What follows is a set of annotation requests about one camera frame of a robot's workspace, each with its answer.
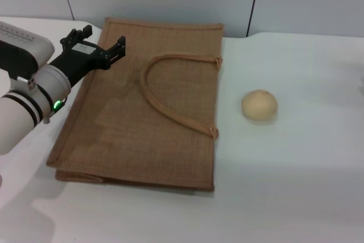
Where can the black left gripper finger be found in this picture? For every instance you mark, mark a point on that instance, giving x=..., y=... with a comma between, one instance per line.
x=116, y=49
x=78, y=36

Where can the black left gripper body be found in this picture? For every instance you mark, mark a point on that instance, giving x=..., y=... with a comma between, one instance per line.
x=81, y=59

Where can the brown woven handbag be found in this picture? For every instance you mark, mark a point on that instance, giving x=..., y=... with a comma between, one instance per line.
x=128, y=129

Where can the round egg yolk pastry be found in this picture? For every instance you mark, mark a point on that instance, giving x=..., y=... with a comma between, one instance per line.
x=259, y=106

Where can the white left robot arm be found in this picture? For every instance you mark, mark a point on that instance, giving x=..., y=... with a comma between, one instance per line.
x=17, y=117

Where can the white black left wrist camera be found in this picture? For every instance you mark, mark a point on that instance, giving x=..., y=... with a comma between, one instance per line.
x=20, y=46

